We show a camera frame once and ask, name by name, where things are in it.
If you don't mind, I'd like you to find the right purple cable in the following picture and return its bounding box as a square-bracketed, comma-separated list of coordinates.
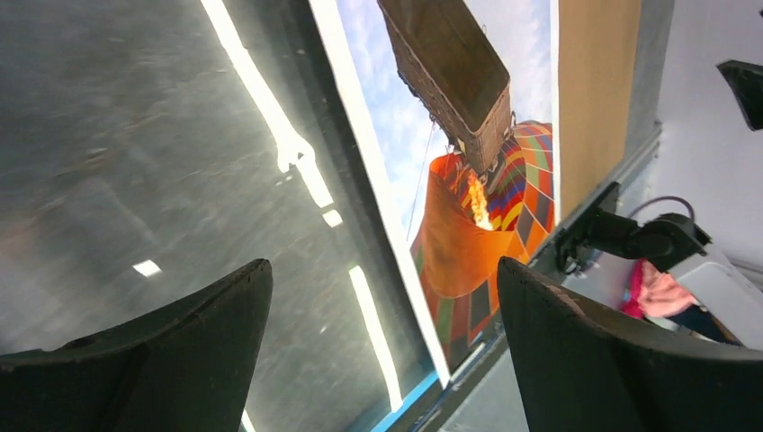
[625, 195, 697, 221]

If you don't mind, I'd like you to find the hot air balloon photo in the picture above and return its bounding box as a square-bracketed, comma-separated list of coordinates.
[310, 1, 558, 379]

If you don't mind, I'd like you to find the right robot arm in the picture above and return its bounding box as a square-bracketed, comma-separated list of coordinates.
[554, 181, 762, 349]

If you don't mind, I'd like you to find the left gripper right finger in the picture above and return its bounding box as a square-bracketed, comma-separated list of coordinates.
[497, 257, 762, 432]

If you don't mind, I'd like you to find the brown backing board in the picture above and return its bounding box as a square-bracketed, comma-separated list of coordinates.
[556, 0, 642, 220]

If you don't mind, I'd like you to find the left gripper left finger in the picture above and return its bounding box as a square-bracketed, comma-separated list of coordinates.
[1, 259, 274, 431]

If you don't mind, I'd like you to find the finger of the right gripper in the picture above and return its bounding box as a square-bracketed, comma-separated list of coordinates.
[716, 59, 762, 131]

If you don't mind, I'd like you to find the clear glass pane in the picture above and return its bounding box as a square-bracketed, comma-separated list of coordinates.
[1, 1, 437, 399]

